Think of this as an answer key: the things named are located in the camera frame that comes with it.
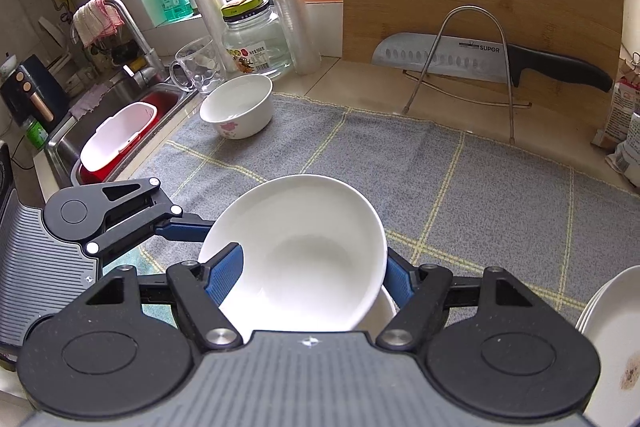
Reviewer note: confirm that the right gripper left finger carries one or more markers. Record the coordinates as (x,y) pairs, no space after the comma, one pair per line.
(197,291)

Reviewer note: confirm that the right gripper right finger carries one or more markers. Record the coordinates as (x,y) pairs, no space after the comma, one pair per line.
(420,294)

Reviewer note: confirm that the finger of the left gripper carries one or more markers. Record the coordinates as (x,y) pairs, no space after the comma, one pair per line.
(187,228)

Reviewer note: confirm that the white bowl pink flower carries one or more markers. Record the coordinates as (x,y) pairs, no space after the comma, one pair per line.
(314,256)

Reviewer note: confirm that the white plate fruit decal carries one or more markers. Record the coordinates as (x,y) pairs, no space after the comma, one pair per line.
(611,322)

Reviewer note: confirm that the steel kitchen faucet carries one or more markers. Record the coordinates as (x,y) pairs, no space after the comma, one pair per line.
(129,47)

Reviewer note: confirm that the grey checked dish mat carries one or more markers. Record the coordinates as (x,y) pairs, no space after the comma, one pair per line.
(443,196)

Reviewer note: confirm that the pink white plastic basin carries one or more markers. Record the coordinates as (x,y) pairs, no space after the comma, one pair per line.
(115,136)

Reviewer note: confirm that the red basin in sink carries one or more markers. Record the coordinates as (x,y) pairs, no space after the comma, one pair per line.
(164,102)

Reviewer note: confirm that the clear glass mug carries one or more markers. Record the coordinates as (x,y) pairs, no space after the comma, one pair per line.
(197,67)

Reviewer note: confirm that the black air fryer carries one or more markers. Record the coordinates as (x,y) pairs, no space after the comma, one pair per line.
(31,91)

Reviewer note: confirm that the pink cloth on faucet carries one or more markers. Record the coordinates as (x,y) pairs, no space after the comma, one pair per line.
(96,20)

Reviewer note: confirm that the short plastic wrap roll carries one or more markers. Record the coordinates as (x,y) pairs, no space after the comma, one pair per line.
(210,11)

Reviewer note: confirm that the white plastic seasoning bag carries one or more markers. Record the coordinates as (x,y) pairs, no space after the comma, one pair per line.
(626,157)

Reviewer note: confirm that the red white clipped bag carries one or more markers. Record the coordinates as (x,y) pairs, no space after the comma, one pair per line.
(624,103)

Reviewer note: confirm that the steel wire rack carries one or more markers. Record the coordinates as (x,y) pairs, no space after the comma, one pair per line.
(472,59)

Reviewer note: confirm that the cleaver knife black handle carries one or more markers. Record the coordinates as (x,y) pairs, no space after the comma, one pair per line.
(558,67)

